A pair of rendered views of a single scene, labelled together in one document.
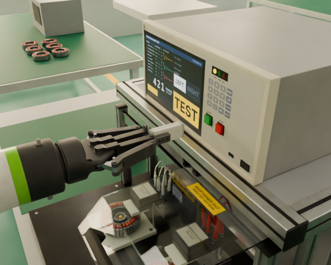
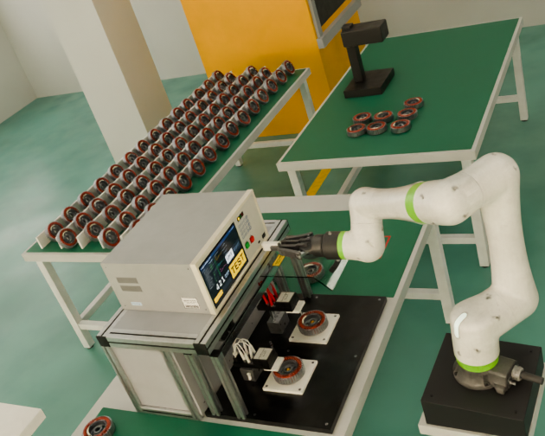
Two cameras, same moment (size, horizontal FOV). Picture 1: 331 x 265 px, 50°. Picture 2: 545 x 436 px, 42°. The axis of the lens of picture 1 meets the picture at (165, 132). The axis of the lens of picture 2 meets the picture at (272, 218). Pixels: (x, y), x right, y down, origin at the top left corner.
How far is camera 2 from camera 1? 2.52 m
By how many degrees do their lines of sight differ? 96
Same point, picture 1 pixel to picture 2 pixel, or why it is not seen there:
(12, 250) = not seen: outside the picture
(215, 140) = (253, 249)
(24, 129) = not seen: outside the picture
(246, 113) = (253, 214)
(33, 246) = (349, 404)
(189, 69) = (230, 238)
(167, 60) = (219, 257)
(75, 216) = (306, 402)
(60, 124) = not seen: outside the picture
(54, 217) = (319, 411)
